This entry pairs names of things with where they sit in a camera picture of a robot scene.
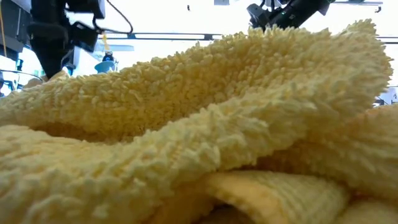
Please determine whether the yellow tag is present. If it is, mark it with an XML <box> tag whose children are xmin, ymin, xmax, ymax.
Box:
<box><xmin>101</xmin><ymin>30</ymin><xmax>111</xmax><ymax>52</ymax></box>

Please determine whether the fluffy yellow microfiber towel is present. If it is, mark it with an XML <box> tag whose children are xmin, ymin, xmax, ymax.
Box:
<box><xmin>0</xmin><ymin>18</ymin><xmax>398</xmax><ymax>224</ymax></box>

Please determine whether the dark background rack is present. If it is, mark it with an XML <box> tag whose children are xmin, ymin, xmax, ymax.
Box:
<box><xmin>0</xmin><ymin>0</ymin><xmax>32</xmax><ymax>62</ymax></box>

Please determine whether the clear plastic basket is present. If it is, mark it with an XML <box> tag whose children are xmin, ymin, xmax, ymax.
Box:
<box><xmin>0</xmin><ymin>68</ymin><xmax>45</xmax><ymax>96</ymax></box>

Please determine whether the blue round object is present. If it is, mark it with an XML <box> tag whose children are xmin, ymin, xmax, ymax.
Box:
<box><xmin>94</xmin><ymin>52</ymin><xmax>118</xmax><ymax>75</ymax></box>

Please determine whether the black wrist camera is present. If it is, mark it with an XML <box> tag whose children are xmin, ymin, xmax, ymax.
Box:
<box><xmin>70</xmin><ymin>21</ymin><xmax>101</xmax><ymax>53</ymax></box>
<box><xmin>247</xmin><ymin>3</ymin><xmax>271</xmax><ymax>30</ymax></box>

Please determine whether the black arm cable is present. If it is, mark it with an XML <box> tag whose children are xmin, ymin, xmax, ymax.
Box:
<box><xmin>93</xmin><ymin>0</ymin><xmax>134</xmax><ymax>35</ymax></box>

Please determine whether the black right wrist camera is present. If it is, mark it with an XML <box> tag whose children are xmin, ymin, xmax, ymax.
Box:
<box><xmin>247</xmin><ymin>3</ymin><xmax>271</xmax><ymax>30</ymax></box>

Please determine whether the grey horizontal bar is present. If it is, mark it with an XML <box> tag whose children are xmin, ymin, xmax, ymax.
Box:
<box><xmin>96</xmin><ymin>32</ymin><xmax>398</xmax><ymax>45</ymax></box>

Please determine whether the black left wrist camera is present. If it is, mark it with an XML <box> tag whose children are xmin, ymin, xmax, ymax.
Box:
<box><xmin>70</xmin><ymin>21</ymin><xmax>101</xmax><ymax>53</ymax></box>

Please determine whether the yellow hanging cable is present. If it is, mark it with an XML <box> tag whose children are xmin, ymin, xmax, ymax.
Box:
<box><xmin>0</xmin><ymin>0</ymin><xmax>7</xmax><ymax>58</ymax></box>

